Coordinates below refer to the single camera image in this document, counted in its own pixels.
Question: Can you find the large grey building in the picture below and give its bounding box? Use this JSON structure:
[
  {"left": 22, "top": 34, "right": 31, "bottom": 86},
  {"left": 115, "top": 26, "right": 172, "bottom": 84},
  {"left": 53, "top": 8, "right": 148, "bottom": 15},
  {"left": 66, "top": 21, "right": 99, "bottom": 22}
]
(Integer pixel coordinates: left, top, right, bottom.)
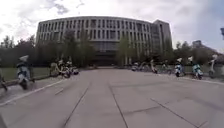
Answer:
[{"left": 35, "top": 15, "right": 173, "bottom": 66}]

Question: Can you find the row of parked scooters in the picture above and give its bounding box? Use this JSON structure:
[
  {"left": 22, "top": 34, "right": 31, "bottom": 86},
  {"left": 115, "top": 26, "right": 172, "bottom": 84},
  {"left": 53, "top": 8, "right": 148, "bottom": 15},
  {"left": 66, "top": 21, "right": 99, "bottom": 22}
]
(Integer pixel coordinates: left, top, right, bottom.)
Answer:
[
  {"left": 130, "top": 54, "right": 224, "bottom": 81},
  {"left": 49, "top": 59, "right": 80, "bottom": 80}
]

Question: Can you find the blue white scooter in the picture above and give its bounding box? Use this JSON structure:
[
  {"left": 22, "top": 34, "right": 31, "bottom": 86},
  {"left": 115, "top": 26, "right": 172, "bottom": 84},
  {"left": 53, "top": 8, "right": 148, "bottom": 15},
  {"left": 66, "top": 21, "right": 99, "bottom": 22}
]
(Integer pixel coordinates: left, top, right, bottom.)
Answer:
[{"left": 15, "top": 54, "right": 36, "bottom": 90}]

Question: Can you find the row of trees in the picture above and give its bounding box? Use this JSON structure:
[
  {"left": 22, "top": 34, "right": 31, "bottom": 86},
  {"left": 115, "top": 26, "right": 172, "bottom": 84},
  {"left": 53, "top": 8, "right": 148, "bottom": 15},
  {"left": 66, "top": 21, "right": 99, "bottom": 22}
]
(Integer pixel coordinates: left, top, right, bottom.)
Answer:
[{"left": 0, "top": 30, "right": 224, "bottom": 68}]

